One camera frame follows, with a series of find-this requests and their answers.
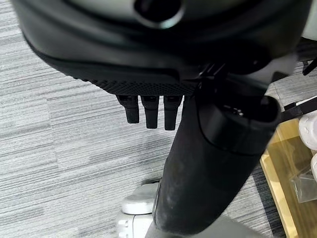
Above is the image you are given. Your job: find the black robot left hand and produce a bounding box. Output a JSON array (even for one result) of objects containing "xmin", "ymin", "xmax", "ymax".
[{"xmin": 11, "ymin": 0, "xmax": 307, "ymax": 238}]

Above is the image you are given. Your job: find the silver robot leg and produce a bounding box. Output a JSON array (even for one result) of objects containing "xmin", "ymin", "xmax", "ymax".
[{"xmin": 116, "ymin": 178, "xmax": 161, "ymax": 238}]

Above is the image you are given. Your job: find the silver robot body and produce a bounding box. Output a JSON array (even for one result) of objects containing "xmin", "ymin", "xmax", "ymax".
[{"xmin": 300, "ymin": 0, "xmax": 317, "ymax": 42}]

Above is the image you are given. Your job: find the white slipper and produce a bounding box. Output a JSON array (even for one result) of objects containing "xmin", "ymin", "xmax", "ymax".
[
  {"xmin": 298, "ymin": 116, "xmax": 317, "ymax": 150},
  {"xmin": 309, "ymin": 153, "xmax": 317, "ymax": 185}
]

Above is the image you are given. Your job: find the clear plastic bag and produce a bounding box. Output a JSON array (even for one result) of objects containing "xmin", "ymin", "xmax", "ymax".
[{"xmin": 289, "ymin": 171, "xmax": 317, "ymax": 204}]

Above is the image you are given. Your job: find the black shoe rack frame bar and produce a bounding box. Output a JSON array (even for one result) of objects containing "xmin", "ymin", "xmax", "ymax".
[{"xmin": 279, "ymin": 98, "xmax": 317, "ymax": 120}]

